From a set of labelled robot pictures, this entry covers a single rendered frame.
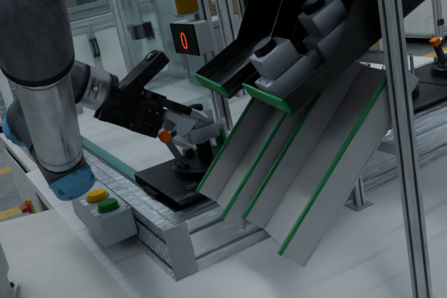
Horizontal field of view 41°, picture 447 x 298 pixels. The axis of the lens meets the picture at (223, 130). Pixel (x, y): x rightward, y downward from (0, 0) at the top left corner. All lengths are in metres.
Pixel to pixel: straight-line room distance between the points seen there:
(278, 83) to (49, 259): 0.72
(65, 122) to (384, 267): 0.54
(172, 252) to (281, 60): 0.44
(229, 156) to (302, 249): 0.28
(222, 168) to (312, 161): 0.19
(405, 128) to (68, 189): 0.56
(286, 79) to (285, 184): 0.20
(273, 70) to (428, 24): 5.68
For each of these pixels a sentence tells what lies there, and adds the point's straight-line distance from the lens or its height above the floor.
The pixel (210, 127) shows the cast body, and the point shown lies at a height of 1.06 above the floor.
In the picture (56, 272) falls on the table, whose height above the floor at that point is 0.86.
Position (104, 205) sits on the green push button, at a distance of 1.17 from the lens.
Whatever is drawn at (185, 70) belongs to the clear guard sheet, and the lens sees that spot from 1.55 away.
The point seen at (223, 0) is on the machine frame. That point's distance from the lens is 2.09.
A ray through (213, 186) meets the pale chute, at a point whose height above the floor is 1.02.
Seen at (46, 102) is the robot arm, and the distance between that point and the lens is 0.85.
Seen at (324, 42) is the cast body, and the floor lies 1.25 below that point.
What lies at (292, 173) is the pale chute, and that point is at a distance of 0.88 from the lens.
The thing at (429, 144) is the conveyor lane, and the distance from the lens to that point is 1.36.
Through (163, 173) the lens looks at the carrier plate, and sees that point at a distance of 1.25.
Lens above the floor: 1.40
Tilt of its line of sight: 17 degrees down
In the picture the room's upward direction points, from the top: 12 degrees counter-clockwise
